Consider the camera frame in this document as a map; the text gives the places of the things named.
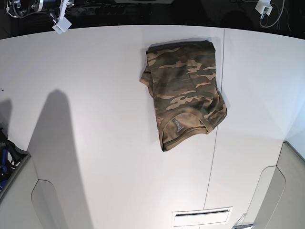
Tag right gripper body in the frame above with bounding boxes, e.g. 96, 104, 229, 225
49, 0, 74, 24

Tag camouflage T-shirt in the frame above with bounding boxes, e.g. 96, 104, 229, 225
140, 40, 227, 152

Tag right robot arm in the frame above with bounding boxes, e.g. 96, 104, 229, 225
1, 0, 74, 23

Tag blue items in bin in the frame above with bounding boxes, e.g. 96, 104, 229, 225
0, 127, 15, 191

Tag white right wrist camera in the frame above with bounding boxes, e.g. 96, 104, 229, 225
52, 18, 71, 34

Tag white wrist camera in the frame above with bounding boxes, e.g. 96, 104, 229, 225
52, 18, 71, 34
255, 0, 273, 16

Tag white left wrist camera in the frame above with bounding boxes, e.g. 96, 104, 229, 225
255, 0, 273, 16

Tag grey coiled cable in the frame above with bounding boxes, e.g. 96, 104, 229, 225
259, 0, 293, 31

